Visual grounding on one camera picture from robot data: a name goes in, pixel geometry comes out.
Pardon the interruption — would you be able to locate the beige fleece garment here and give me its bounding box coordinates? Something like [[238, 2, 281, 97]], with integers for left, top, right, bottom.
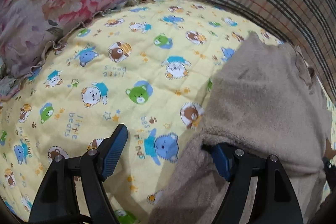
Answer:
[[149, 32, 332, 223]]

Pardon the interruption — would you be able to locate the yellow bear print quilt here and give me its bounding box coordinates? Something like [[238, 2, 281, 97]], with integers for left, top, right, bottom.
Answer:
[[0, 0, 336, 224]]

